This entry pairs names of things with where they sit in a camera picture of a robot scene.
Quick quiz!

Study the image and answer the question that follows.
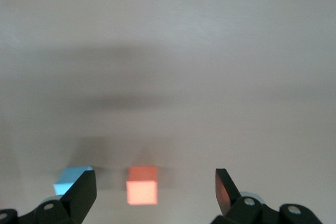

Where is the orange foam cube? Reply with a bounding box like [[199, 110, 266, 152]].
[[125, 165, 159, 206]]

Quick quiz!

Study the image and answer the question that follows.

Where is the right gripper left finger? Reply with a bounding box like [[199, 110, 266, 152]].
[[0, 170, 98, 224]]

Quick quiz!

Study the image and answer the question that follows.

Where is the blue foam cube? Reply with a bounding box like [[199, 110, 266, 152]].
[[53, 165, 94, 196]]

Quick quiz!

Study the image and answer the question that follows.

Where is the brown table mat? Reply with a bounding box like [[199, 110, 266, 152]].
[[0, 0, 336, 224]]

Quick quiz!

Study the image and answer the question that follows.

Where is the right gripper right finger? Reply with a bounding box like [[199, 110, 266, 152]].
[[211, 168, 323, 224]]

